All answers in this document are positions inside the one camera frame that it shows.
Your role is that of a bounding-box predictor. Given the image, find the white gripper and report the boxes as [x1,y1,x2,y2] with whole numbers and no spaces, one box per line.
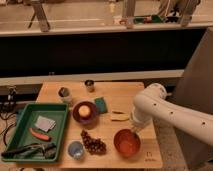
[130,115,147,133]

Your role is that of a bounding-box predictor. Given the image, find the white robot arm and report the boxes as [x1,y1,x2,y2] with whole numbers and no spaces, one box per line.
[131,83,213,146]

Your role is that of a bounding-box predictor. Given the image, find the red bowl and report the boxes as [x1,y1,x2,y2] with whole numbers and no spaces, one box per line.
[113,129,141,157]

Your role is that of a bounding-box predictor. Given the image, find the green sponge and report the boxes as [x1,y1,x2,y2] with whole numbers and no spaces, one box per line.
[95,97,108,114]

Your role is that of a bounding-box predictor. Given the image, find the wooden board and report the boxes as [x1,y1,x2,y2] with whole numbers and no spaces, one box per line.
[16,82,163,169]

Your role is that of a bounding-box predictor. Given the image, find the dark grape bunch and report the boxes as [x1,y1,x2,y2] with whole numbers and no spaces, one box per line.
[81,130,106,155]

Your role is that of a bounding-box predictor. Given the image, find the dark purple plate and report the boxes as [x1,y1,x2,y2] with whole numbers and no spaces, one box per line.
[72,101,98,125]

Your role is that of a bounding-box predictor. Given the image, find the yellow round fruit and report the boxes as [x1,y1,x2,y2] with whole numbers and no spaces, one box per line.
[78,105,90,118]

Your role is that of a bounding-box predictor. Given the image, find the small metal cup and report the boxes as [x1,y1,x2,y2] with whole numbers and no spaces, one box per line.
[84,80,95,92]

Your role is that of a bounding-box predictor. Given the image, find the light blue cup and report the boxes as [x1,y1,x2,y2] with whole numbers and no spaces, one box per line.
[68,141,84,160]

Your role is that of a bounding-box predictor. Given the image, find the grey folded cloth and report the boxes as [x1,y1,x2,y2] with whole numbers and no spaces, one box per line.
[35,116,56,132]

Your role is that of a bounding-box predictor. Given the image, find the orange carrot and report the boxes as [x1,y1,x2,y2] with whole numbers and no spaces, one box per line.
[29,128,51,141]

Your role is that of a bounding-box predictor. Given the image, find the green plastic tray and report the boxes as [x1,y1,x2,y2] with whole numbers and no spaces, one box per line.
[2,103,69,163]

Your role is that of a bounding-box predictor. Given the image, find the black cables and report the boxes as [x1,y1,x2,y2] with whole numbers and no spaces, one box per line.
[0,85,18,148]

